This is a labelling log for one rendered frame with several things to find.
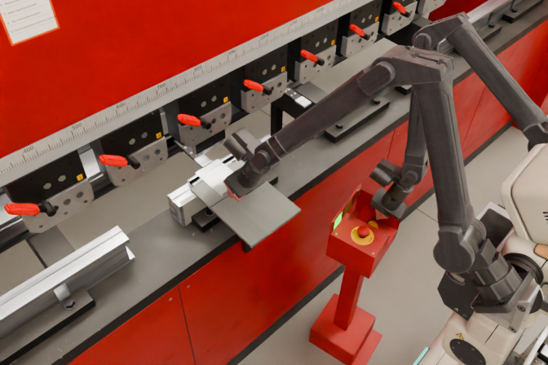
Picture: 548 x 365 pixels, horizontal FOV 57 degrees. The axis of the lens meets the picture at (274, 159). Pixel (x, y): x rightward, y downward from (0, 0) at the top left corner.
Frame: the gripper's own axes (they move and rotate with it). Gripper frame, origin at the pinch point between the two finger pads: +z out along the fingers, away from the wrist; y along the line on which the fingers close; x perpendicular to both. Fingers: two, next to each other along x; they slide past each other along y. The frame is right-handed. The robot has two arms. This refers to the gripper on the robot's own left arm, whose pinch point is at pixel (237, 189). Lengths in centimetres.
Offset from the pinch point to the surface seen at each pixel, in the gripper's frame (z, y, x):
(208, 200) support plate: 2.8, 7.9, -2.2
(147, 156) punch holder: -13.9, 20.4, -16.9
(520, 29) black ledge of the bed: 9, -164, 9
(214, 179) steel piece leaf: 4.9, 2.0, -6.7
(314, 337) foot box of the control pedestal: 76, -23, 60
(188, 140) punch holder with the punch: -13.3, 9.1, -15.4
